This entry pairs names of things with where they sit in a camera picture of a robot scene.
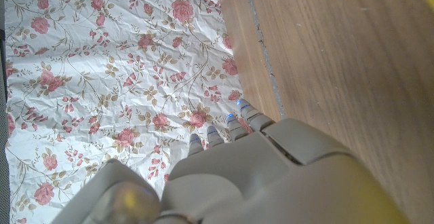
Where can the floral backdrop cloth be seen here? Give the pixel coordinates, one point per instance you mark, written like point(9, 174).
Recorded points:
point(101, 64)

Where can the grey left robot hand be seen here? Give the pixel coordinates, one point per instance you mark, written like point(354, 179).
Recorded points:
point(271, 183)

